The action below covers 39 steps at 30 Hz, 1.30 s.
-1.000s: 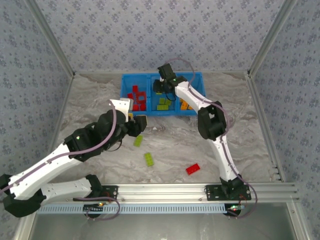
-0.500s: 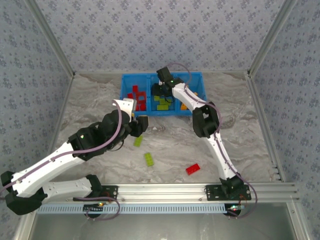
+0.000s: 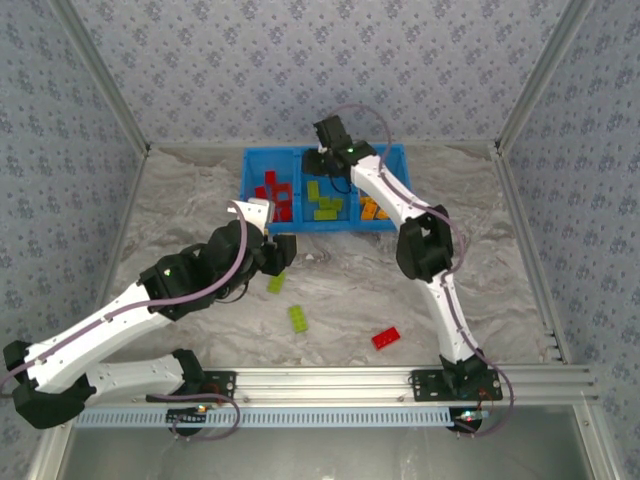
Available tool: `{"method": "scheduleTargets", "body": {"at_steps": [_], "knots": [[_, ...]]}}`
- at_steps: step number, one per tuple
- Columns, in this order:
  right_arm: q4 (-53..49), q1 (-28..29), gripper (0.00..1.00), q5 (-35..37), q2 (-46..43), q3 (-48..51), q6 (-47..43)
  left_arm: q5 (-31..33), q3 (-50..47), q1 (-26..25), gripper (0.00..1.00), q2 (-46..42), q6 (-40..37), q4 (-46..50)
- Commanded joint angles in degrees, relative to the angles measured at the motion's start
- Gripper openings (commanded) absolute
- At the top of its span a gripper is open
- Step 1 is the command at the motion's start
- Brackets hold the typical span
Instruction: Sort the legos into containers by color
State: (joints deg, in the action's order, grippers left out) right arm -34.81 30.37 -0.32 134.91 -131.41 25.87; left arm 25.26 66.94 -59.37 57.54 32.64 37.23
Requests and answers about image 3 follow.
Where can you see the aluminium frame leg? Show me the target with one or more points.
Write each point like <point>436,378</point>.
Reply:
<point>597,440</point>
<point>47,452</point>

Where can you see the long aluminium mounting rail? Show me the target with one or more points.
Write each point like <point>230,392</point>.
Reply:
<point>325,382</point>

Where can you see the aluminium frame post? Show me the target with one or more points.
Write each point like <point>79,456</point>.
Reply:
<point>104,75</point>
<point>541,75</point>

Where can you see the grey metal panel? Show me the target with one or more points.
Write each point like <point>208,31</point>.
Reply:
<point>325,455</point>

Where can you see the aluminium side rail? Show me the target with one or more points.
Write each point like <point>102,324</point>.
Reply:
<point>123,225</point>
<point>527,250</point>

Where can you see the orange lego brick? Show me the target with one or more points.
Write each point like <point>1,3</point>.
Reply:
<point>384,215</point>
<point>368,207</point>

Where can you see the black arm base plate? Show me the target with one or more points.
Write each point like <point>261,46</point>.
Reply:
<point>425,385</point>
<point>226,384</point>

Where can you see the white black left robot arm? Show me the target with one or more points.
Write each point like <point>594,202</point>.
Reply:
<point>100,330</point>

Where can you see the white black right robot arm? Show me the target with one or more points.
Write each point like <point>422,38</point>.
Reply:
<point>450,320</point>

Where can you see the small controller board with LED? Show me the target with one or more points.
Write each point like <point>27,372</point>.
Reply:
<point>182,417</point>
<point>462,422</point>

